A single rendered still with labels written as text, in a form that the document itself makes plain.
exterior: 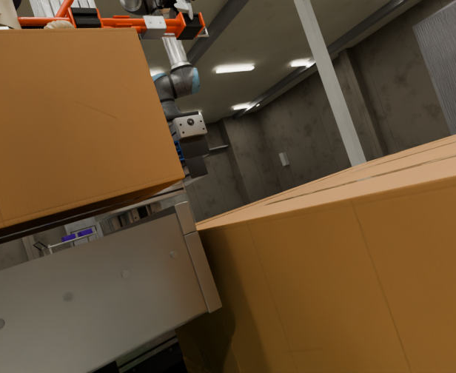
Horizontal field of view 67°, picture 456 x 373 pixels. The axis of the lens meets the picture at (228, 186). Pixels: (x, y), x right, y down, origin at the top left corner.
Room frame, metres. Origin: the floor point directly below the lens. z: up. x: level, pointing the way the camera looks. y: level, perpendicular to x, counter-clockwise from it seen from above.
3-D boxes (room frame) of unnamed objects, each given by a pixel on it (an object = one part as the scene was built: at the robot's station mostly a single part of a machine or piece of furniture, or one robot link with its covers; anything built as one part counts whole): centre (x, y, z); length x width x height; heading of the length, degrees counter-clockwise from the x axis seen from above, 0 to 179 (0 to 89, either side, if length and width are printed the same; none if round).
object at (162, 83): (1.67, 0.16, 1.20); 0.13 x 0.12 x 0.14; 97
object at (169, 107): (1.67, 0.17, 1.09); 0.15 x 0.15 x 0.10
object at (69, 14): (0.98, 0.25, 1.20); 0.10 x 0.08 x 0.06; 33
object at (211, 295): (0.94, 0.28, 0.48); 0.70 x 0.03 x 0.15; 32
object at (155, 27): (1.10, 0.07, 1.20); 0.07 x 0.07 x 0.04; 33
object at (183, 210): (0.94, 0.28, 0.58); 0.70 x 0.03 x 0.06; 32
